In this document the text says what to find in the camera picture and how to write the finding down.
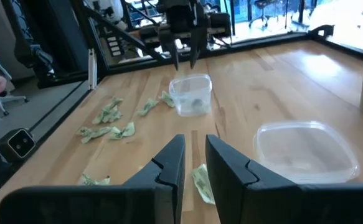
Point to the black office chair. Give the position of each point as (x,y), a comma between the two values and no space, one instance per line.
(262,7)

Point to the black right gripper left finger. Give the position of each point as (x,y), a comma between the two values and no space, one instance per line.
(156,202)

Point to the grey office chair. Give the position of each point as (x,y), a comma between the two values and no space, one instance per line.
(13,98)

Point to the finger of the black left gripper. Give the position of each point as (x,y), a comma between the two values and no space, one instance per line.
(198,43)
(170,46)

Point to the black cube camera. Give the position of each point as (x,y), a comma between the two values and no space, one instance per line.
(15,144)

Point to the clear plastic container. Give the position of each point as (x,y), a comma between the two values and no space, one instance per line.
(305,152)
(190,93)

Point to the white metal bracket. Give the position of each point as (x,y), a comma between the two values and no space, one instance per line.
(91,70)

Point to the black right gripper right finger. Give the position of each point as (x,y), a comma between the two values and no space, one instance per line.
(246,199)

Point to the black panel white labels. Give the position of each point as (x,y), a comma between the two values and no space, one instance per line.
(114,46)

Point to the black frame clamp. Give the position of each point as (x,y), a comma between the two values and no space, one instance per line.
(322,30)

